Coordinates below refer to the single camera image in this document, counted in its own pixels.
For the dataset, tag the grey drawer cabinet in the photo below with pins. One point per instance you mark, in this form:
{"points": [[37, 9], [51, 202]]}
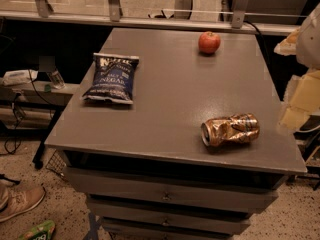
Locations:
{"points": [[144, 167]]}

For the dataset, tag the clear plastic water bottle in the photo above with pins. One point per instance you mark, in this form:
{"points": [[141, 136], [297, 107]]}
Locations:
{"points": [[56, 79]]}

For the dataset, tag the tan sneaker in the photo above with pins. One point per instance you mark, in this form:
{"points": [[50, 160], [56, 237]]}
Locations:
{"points": [[16, 203]]}

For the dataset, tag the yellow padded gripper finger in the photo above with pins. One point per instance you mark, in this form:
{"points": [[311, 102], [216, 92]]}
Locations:
{"points": [[301, 99]]}

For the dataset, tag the crushed gold soda can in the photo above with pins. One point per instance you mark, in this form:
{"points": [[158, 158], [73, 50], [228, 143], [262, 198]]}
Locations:
{"points": [[235, 129]]}

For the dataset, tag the red apple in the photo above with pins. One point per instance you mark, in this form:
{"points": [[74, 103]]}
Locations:
{"points": [[209, 42]]}

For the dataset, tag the blue chip bag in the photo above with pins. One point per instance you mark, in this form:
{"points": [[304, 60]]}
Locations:
{"points": [[113, 78]]}

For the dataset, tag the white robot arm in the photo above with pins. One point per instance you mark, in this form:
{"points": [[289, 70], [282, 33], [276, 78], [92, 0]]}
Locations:
{"points": [[304, 42]]}

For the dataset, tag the low grey side bench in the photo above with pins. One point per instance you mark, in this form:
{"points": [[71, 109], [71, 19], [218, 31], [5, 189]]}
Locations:
{"points": [[39, 95]]}

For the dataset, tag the white tissue pack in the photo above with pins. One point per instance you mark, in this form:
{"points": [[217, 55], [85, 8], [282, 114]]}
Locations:
{"points": [[17, 77]]}

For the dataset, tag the wire mesh basket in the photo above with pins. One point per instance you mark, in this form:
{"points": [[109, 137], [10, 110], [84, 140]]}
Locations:
{"points": [[56, 165]]}

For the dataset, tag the green snack package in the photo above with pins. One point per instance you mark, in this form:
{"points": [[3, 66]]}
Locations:
{"points": [[43, 231]]}

